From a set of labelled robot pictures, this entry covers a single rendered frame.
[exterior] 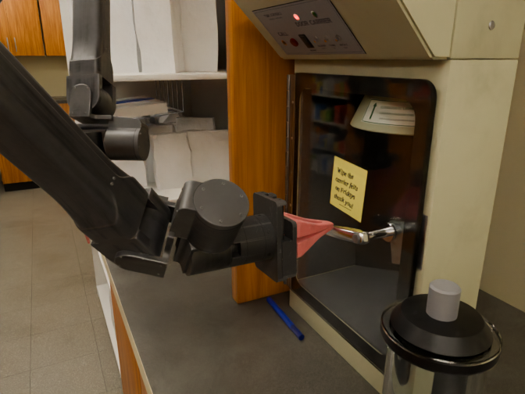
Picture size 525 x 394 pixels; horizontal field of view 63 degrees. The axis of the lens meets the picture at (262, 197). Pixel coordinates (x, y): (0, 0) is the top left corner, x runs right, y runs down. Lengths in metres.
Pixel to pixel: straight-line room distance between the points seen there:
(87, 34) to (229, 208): 0.50
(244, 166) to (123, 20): 1.06
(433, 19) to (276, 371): 0.54
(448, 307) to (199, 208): 0.25
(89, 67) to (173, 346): 0.49
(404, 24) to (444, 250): 0.27
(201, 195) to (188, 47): 1.40
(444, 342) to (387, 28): 0.31
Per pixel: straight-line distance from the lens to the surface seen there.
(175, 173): 1.72
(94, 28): 0.84
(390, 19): 0.49
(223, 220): 0.42
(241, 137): 0.78
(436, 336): 0.43
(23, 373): 2.47
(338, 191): 0.65
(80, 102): 0.79
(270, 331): 0.82
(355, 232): 0.55
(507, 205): 1.01
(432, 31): 0.49
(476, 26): 0.54
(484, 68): 0.55
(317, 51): 0.63
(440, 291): 0.43
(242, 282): 0.88
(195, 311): 0.89
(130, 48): 1.75
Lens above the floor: 1.41
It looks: 18 degrees down
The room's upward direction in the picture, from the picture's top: straight up
